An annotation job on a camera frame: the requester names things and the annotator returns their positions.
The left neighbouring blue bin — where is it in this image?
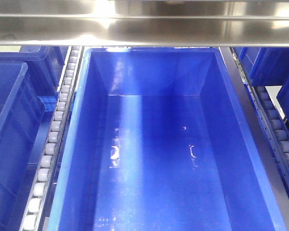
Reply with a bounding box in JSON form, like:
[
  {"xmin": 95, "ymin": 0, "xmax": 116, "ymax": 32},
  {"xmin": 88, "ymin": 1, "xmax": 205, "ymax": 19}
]
[{"xmin": 0, "ymin": 61, "xmax": 44, "ymax": 231}]

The right white roller track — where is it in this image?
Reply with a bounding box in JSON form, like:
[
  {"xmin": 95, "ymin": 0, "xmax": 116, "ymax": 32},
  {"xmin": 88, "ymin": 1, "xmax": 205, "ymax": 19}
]
[{"xmin": 230, "ymin": 48, "xmax": 289, "ymax": 193}]

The far right blue bin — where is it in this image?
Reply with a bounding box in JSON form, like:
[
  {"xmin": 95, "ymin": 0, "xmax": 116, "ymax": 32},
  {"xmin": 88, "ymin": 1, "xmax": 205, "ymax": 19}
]
[{"xmin": 234, "ymin": 47, "xmax": 289, "ymax": 87}]

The stainless steel shelf beam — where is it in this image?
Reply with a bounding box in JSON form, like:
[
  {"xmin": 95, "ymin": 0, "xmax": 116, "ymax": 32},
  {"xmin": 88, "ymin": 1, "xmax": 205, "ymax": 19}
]
[{"xmin": 0, "ymin": 0, "xmax": 289, "ymax": 47}]

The large blue central bin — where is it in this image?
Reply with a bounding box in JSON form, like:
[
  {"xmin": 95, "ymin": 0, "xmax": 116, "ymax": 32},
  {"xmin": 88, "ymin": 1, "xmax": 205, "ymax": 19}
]
[{"xmin": 48, "ymin": 48, "xmax": 287, "ymax": 231}]

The far left blue bin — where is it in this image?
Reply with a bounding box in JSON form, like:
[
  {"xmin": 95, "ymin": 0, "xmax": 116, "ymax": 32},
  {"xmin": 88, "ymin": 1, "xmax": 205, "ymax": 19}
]
[{"xmin": 0, "ymin": 45, "xmax": 68, "ymax": 96}]

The white roller track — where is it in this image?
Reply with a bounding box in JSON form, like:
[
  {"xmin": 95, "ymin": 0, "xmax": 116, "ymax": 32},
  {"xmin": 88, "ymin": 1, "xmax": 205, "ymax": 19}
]
[
  {"xmin": 230, "ymin": 48, "xmax": 289, "ymax": 193},
  {"xmin": 19, "ymin": 46, "xmax": 84, "ymax": 231}
]

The left white roller track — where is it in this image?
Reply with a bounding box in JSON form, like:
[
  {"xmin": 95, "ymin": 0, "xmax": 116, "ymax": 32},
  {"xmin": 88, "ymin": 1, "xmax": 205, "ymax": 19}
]
[{"xmin": 19, "ymin": 46, "xmax": 84, "ymax": 231}]

